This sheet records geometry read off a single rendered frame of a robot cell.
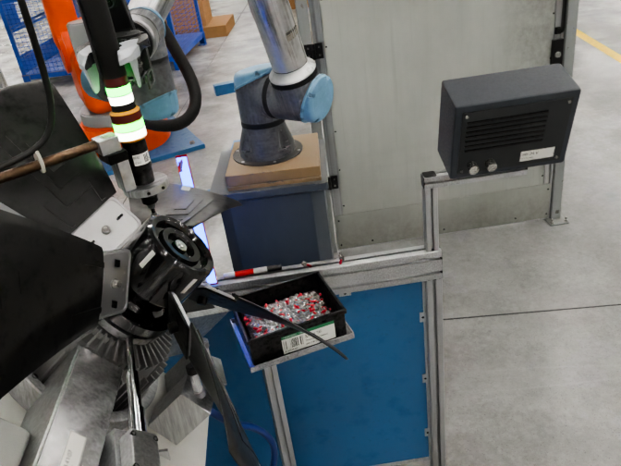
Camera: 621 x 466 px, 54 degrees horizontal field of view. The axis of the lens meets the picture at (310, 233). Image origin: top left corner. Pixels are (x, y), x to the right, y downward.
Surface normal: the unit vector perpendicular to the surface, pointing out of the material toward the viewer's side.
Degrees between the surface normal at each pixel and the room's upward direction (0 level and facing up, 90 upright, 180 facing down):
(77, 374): 50
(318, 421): 90
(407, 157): 90
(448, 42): 90
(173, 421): 84
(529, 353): 0
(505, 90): 15
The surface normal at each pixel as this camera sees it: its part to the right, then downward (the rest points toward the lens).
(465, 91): -0.10, -0.71
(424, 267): 0.09, 0.48
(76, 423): 0.68, -0.67
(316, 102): 0.84, 0.29
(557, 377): -0.12, -0.86
